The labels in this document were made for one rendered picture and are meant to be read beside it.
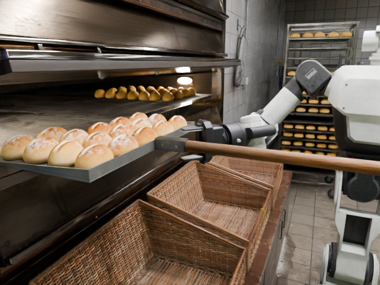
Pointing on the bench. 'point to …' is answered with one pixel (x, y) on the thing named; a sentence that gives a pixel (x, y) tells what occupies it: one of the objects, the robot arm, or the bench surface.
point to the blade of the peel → (111, 165)
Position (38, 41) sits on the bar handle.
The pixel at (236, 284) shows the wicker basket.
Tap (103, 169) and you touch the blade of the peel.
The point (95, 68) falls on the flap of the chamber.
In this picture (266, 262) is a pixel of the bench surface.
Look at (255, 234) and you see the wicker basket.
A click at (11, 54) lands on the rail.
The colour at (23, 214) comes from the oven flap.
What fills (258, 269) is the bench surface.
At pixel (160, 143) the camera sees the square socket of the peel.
